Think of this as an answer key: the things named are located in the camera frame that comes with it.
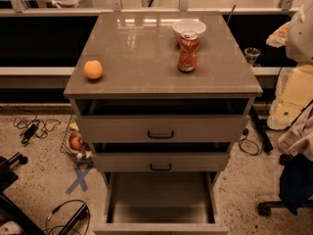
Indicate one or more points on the black stand with cables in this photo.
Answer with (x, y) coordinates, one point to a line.
(32, 213)

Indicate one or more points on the bottom drawer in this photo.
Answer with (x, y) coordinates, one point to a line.
(160, 203)

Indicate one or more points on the red apple in basket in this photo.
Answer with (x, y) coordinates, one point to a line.
(76, 143)

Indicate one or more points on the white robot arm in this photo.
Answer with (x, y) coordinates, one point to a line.
(294, 92)

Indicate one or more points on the beige cloth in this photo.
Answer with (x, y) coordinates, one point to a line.
(299, 138)

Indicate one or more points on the clear glass cup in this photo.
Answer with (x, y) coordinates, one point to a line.
(251, 55)

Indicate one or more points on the black power adapter with cable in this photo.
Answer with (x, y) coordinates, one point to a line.
(32, 126)

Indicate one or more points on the white bowl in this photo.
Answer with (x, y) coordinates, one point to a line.
(194, 25)

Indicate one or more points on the blue tape cross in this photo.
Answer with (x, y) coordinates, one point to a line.
(79, 181)

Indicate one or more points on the top drawer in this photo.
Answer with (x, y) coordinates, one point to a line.
(157, 128)

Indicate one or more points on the grey drawer cabinet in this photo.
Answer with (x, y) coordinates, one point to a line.
(139, 54)

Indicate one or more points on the dark blue cloth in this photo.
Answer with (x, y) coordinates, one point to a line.
(296, 183)

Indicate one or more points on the wire basket on floor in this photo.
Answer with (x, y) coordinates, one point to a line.
(81, 156)

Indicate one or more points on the crushed red soda can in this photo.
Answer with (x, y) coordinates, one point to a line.
(189, 44)

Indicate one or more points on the orange fruit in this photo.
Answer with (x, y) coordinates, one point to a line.
(93, 69)

